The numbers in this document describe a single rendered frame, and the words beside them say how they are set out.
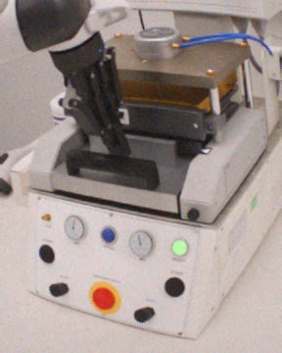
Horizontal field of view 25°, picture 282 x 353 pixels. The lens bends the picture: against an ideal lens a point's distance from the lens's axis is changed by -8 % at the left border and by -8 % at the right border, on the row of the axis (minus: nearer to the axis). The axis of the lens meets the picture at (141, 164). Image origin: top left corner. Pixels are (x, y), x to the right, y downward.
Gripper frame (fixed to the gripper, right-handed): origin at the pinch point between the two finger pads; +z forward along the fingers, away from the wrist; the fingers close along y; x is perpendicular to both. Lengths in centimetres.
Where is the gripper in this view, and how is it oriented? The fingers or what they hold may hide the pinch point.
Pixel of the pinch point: (114, 138)
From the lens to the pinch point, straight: 98.7
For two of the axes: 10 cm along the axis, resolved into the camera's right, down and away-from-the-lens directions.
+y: -4.1, 7.3, -5.4
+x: 8.7, 1.4, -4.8
